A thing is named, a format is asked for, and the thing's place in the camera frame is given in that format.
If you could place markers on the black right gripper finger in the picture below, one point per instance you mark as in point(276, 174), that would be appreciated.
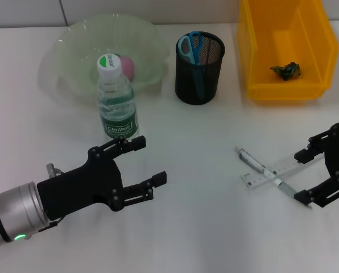
point(304, 155)
point(314, 196)

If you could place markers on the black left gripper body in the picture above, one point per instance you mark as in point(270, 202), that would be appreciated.
point(78, 187)

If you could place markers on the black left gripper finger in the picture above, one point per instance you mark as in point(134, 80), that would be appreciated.
point(159, 180)
point(138, 143)

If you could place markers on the clear green-label water bottle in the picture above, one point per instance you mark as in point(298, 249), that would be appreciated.
point(115, 99)

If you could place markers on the clear plastic ruler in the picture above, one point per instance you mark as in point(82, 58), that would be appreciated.
point(257, 179)

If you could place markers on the silver white pen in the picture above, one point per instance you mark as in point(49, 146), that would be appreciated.
point(252, 162)

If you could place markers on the pink toy peach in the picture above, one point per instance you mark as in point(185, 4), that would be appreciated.
point(127, 66)

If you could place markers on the green plastic wrapper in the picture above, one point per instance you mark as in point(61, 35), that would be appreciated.
point(286, 71)

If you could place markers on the black mesh pen holder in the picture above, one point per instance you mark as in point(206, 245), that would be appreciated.
point(209, 82)

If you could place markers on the translucent green fruit plate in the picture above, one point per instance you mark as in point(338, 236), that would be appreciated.
point(72, 57)

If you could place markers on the yellow plastic bin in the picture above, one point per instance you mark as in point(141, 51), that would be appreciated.
point(289, 37)

